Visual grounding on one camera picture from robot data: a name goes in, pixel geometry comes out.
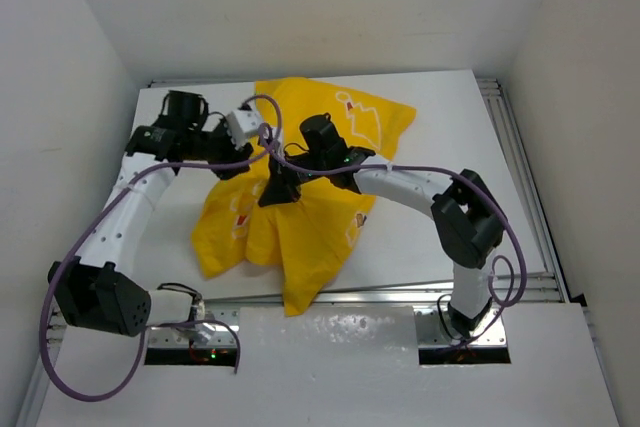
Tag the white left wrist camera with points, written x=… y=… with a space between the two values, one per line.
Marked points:
x=243 y=124

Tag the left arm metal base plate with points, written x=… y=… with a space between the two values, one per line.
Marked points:
x=211 y=344

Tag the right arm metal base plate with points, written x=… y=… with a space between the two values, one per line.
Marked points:
x=442 y=341

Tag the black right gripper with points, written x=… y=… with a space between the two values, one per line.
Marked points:
x=281 y=186

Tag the yellow pillowcase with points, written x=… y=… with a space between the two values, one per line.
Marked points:
x=312 y=238

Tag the white front cover panel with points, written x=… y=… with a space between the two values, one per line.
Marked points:
x=360 y=367

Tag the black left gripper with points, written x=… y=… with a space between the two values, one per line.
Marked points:
x=232 y=152

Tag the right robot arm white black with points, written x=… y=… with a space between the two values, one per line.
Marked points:
x=469 y=232

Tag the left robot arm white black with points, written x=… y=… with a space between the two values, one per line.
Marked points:
x=95 y=289

